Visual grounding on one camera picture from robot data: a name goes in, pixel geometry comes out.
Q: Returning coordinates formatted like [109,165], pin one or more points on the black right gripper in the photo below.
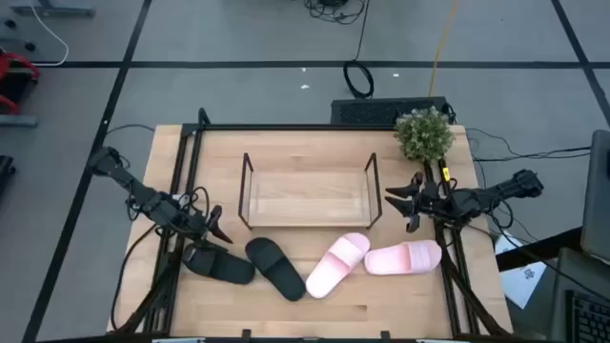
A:
[429,200]

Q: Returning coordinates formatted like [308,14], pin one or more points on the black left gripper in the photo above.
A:
[200,224]

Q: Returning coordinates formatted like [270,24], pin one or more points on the black rubber slide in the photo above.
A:
[229,269]
[276,269]

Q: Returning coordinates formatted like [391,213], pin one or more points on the pink rubber slide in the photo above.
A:
[405,257]
[333,267]

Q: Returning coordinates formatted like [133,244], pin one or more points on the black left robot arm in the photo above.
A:
[143,195]

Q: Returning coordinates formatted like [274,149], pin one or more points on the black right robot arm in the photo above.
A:
[500,193]

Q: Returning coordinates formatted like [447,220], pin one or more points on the green potted plant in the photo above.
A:
[424,135]

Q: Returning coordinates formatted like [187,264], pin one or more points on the black keyboard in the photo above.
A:
[591,319]
[367,112]

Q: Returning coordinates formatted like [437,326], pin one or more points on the white paper sheet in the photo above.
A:
[524,281]

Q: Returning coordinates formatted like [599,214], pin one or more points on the dark grey desk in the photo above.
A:
[572,271]

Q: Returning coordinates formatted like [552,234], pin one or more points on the grey monitor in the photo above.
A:
[598,200]

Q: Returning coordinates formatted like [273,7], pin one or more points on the black chair base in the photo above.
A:
[5,164]

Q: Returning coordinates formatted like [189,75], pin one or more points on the grey metal base bar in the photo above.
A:
[19,121]

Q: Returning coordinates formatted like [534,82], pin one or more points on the black caster wheel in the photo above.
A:
[30,46]
[9,23]

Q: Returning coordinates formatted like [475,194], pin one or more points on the red cart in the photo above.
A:
[14,59]

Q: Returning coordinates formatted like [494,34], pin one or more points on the grey desk foot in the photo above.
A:
[52,8]

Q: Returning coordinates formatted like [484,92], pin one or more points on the wooden shelf black metal frame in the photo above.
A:
[310,200]

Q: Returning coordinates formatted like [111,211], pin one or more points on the black table edge bracket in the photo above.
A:
[245,334]
[385,335]

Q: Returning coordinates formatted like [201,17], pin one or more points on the black aluminium rig frame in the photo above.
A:
[286,127]

